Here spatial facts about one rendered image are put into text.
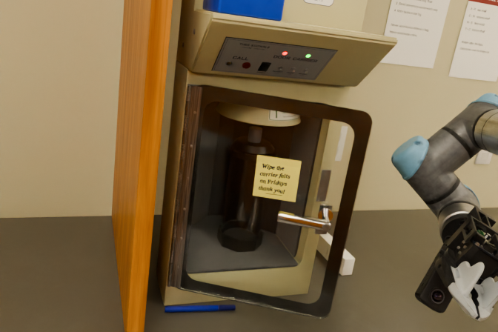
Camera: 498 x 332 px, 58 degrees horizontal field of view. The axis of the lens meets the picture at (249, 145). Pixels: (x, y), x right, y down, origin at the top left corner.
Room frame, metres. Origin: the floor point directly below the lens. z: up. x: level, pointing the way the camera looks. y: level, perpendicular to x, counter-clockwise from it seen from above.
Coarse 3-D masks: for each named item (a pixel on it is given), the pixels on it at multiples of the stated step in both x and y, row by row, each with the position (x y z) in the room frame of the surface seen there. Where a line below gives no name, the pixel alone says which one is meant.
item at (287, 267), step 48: (240, 96) 0.75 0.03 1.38; (240, 144) 0.75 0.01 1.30; (288, 144) 0.74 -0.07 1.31; (336, 144) 0.73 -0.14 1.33; (192, 192) 0.75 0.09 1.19; (240, 192) 0.74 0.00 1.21; (336, 192) 0.73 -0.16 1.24; (192, 240) 0.75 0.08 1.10; (240, 240) 0.74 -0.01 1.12; (288, 240) 0.73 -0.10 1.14; (336, 240) 0.73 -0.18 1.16; (192, 288) 0.75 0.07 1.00; (240, 288) 0.74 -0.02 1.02; (288, 288) 0.73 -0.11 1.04
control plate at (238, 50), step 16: (224, 48) 0.71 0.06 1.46; (240, 48) 0.71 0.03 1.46; (256, 48) 0.72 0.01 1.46; (272, 48) 0.73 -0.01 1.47; (288, 48) 0.73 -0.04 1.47; (304, 48) 0.74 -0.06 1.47; (320, 48) 0.75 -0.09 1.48; (224, 64) 0.74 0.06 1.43; (240, 64) 0.75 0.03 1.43; (256, 64) 0.75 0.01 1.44; (272, 64) 0.76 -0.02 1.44; (288, 64) 0.77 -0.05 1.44; (304, 64) 0.77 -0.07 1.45; (320, 64) 0.78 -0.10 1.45
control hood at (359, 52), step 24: (216, 24) 0.67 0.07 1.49; (240, 24) 0.68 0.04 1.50; (264, 24) 0.69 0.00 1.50; (288, 24) 0.70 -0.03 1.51; (192, 48) 0.75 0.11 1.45; (216, 48) 0.71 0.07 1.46; (336, 48) 0.76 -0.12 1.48; (360, 48) 0.77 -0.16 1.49; (384, 48) 0.78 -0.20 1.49; (216, 72) 0.75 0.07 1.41; (336, 72) 0.81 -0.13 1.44; (360, 72) 0.82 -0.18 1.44
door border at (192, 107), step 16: (192, 96) 0.75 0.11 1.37; (192, 112) 0.75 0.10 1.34; (192, 128) 0.75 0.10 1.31; (192, 144) 0.75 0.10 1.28; (192, 160) 0.75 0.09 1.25; (192, 176) 0.75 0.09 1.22; (176, 192) 0.75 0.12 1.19; (176, 224) 0.75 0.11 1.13; (176, 240) 0.75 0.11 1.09; (176, 256) 0.75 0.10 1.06; (176, 272) 0.75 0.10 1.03
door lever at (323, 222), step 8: (280, 216) 0.69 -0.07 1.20; (288, 216) 0.69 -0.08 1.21; (296, 216) 0.69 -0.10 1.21; (304, 216) 0.69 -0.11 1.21; (320, 216) 0.73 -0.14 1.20; (328, 216) 0.71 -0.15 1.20; (296, 224) 0.68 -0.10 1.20; (304, 224) 0.68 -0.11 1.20; (312, 224) 0.68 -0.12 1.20; (320, 224) 0.68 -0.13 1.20; (328, 224) 0.68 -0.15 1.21
